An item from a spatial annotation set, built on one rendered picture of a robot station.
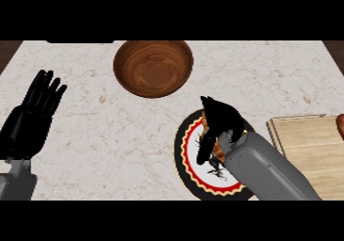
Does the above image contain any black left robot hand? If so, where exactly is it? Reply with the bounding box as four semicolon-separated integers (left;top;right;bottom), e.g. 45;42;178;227
0;69;69;161

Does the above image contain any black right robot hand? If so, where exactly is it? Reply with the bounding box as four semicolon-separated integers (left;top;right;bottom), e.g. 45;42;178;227
196;95;247;166

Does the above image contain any black red white plate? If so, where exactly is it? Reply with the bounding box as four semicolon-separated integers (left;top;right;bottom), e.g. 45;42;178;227
173;108;259;201

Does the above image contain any brown wooden bowl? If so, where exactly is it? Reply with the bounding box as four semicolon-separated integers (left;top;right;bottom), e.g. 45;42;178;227
112;40;196;99

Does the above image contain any pale wooden cutting board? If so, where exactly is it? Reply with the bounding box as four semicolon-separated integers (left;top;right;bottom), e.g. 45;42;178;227
265;114;344;201

